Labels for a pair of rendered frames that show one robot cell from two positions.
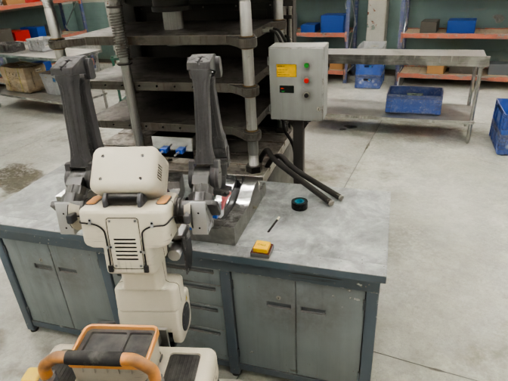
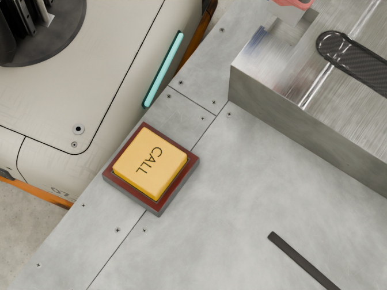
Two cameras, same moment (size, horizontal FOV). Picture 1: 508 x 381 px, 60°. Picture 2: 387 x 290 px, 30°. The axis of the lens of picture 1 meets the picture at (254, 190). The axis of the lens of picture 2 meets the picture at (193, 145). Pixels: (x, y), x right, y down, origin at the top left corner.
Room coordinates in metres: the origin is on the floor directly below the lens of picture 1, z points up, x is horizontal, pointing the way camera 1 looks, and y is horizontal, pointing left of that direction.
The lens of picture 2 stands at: (1.63, -0.27, 1.58)
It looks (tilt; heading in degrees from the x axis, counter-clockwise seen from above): 69 degrees down; 108
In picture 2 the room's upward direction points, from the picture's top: 1 degrees counter-clockwise
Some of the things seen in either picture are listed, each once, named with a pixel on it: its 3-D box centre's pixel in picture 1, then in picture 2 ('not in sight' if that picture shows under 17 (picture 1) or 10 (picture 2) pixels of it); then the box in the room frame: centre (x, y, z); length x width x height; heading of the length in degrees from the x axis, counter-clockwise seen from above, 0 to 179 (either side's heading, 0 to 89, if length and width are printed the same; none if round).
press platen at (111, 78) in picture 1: (184, 83); not in sight; (2.86, 0.41, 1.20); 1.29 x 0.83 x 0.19; 72
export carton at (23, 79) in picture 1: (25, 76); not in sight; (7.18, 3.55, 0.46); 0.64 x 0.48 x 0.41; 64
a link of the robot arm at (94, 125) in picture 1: (88, 120); not in sight; (1.52, 0.57, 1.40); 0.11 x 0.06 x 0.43; 84
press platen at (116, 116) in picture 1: (188, 119); not in sight; (2.86, 0.41, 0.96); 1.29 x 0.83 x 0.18; 72
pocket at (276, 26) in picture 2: (217, 227); (287, 28); (1.61, 0.17, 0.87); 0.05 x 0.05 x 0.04; 72
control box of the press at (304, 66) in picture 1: (298, 169); not in sight; (2.44, -0.28, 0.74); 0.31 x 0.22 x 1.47; 72
